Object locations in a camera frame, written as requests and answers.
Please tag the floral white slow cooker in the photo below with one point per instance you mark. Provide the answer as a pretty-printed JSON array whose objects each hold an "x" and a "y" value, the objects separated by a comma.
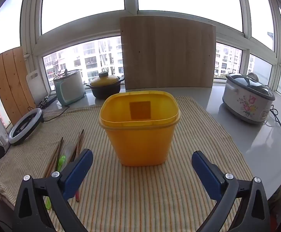
[{"x": 242, "y": 99}]

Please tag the black pot yellow lid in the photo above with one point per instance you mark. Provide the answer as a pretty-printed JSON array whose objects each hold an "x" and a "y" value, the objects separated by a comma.
[{"x": 106, "y": 90}]

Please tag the orange pine plank board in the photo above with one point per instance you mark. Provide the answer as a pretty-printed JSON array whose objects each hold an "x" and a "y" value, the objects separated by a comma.
[{"x": 12, "y": 84}]

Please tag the light wooden board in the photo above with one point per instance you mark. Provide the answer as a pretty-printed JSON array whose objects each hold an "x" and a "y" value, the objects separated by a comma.
[{"x": 167, "y": 53}]

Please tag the bunch of brown chopsticks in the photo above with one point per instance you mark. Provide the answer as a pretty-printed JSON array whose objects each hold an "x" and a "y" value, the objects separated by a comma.
[{"x": 81, "y": 136}]

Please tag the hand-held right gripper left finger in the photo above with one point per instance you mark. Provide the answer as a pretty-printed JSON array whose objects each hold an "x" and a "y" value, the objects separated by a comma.
[{"x": 78, "y": 174}]

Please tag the striped table cloth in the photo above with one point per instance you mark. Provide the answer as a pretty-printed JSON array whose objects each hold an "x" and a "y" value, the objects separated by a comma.
[{"x": 140, "y": 193}]

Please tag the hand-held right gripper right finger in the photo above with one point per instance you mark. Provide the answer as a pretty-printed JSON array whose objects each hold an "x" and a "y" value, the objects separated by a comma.
[{"x": 207, "y": 174}]

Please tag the dark long tool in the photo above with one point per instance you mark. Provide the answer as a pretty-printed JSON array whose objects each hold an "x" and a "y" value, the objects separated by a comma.
[{"x": 52, "y": 99}]

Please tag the white cutting board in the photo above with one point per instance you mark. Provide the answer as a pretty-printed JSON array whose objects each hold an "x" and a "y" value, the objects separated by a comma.
[{"x": 37, "y": 87}]

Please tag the clear plastic spoon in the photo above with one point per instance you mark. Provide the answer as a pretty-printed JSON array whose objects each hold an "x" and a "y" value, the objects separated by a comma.
[{"x": 69, "y": 149}]

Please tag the green plastic spoon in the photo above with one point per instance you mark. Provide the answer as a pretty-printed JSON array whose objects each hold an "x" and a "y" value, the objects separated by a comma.
[{"x": 62, "y": 162}]

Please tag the white teal rice cooker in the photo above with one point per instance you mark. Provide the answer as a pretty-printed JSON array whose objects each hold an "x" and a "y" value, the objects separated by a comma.
[{"x": 70, "y": 89}]

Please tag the white power strip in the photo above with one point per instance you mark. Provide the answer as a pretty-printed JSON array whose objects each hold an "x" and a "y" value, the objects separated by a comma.
[{"x": 2, "y": 140}]

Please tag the yellow plastic container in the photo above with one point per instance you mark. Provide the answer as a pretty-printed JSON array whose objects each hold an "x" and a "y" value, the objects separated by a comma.
[{"x": 140, "y": 145}]

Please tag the apartment buildings outside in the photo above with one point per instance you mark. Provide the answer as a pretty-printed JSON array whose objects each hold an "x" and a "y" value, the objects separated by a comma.
[{"x": 92, "y": 55}]

